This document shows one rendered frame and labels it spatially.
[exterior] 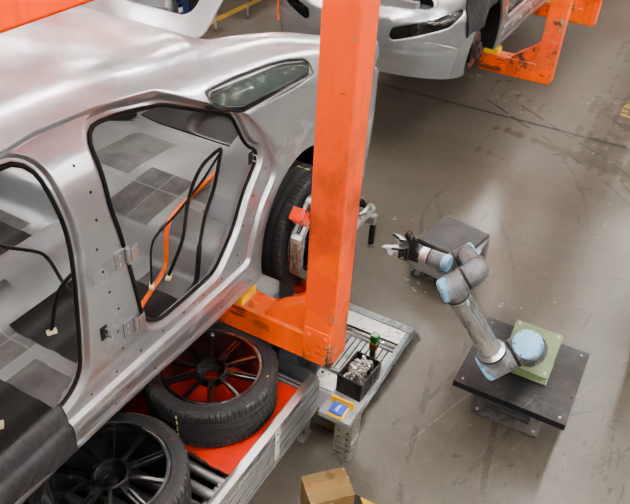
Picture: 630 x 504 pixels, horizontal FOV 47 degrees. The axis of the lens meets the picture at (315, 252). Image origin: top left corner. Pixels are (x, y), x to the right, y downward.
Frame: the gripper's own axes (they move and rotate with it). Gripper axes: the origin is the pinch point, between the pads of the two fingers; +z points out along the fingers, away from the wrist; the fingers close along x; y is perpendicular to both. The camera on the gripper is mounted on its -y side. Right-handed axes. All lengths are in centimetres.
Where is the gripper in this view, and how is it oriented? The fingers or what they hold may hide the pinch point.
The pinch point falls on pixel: (387, 238)
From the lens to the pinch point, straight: 397.2
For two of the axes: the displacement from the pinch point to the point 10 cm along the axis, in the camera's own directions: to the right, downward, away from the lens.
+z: -8.7, -3.2, 3.7
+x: 4.9, -5.0, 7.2
